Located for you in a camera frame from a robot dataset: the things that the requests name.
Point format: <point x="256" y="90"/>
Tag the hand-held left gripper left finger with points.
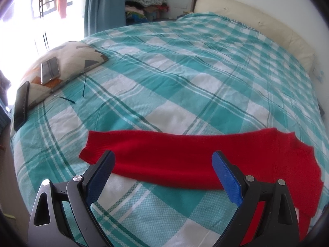
<point x="99" y="177"/>

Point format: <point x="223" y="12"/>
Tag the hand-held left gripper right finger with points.
<point x="227" y="180"/>

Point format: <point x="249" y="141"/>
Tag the red sweater with white rabbit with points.
<point x="180" y="157"/>

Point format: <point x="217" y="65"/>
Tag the pile of clothes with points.
<point x="149" y="0"/>

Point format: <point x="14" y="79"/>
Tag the black smartphone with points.
<point x="21" y="105"/>

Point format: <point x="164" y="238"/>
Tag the teal plaid blanket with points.
<point x="180" y="82"/>

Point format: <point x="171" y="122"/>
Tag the silver smartphone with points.
<point x="50" y="70"/>

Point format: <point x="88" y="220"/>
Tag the patterned pillow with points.
<point x="74" y="56"/>

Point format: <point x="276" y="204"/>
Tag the cream padded headboard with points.
<point x="257" y="15"/>

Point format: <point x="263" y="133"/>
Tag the blue curtain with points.
<point x="108" y="5"/>

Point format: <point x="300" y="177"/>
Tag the white wall socket panel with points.
<point x="320" y="74"/>

